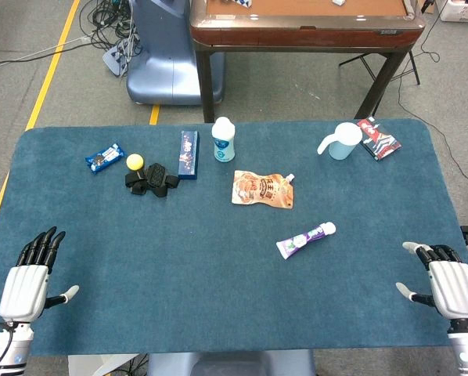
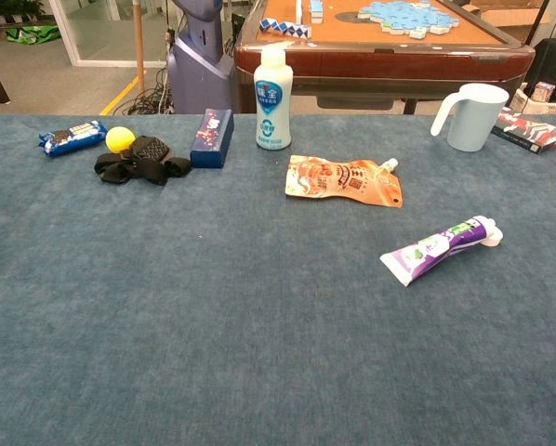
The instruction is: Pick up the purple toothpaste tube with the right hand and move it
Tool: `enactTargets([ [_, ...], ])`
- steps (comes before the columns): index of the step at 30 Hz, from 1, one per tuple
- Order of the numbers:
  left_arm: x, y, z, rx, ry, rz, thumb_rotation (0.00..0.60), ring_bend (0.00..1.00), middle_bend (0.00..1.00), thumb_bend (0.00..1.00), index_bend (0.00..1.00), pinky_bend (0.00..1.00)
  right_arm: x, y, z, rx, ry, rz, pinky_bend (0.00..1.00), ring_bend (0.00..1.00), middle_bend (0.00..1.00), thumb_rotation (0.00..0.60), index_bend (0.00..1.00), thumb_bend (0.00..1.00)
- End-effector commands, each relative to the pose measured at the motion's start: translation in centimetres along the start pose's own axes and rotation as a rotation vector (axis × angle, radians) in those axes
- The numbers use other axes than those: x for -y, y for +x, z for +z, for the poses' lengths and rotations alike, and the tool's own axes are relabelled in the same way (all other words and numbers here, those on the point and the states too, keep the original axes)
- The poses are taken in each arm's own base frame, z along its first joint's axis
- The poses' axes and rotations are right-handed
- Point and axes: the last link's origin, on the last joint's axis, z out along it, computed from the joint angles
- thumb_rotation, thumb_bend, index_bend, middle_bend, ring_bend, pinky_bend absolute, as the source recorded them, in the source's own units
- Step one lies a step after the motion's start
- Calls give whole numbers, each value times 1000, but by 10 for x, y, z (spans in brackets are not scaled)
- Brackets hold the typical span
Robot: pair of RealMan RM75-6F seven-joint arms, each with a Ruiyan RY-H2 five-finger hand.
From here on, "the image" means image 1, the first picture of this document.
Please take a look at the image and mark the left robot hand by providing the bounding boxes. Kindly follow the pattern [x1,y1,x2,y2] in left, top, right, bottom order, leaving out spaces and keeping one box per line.
[0,226,80,324]

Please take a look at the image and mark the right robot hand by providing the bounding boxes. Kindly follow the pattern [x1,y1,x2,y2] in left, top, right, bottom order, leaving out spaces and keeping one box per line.
[395,241,468,323]

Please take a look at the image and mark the purple toothpaste tube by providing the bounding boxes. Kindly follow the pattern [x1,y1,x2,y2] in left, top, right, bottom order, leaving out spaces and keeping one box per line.
[275,226,329,260]

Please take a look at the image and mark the blue grey own robot base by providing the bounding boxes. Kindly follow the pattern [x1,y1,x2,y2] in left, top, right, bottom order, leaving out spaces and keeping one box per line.
[146,349,317,376]

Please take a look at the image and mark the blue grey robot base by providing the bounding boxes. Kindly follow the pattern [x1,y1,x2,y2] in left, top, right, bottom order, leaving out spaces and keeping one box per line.
[126,0,225,107]

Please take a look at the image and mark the light blue pitcher cup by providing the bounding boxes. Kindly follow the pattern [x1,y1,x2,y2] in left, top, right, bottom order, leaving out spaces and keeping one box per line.
[316,121,364,161]

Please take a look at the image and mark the blue cookie pack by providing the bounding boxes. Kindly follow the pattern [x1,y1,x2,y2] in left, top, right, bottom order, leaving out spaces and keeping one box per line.
[85,143,125,175]

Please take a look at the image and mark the red black printed book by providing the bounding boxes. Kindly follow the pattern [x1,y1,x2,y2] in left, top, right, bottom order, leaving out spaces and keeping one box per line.
[356,116,402,162]

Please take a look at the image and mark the yellow ball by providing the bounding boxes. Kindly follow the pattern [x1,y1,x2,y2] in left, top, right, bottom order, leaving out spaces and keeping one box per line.
[125,154,146,172]

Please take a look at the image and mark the blue table mat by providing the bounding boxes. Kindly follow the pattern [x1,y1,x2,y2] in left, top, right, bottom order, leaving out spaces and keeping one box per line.
[0,118,468,357]

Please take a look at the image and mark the dark blue rectangular box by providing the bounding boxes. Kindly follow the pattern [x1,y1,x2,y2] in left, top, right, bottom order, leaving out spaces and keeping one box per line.
[177,130,200,181]

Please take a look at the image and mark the orange spout pouch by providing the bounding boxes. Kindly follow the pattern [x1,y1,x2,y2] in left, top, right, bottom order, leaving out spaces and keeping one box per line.
[231,169,297,210]

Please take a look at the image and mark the grey power strip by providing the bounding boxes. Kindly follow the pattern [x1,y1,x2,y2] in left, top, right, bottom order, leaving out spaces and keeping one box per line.
[102,37,136,78]

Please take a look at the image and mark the white milk bottle blue label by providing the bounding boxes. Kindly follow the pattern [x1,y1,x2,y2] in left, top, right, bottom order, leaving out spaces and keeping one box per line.
[211,116,236,163]

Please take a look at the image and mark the white storage box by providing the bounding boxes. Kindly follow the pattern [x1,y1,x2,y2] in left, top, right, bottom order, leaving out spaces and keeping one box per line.
[439,0,468,24]

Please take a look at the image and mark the brown mahjong table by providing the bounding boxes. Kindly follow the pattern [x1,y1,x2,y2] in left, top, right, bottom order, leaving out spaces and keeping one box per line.
[189,0,427,124]

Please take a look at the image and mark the black strap brace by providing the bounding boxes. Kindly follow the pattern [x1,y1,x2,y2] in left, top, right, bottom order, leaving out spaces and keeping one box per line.
[124,162,180,198]

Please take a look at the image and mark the tangle of black cables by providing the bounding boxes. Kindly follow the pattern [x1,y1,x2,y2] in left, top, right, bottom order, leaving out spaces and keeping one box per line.
[77,0,141,52]

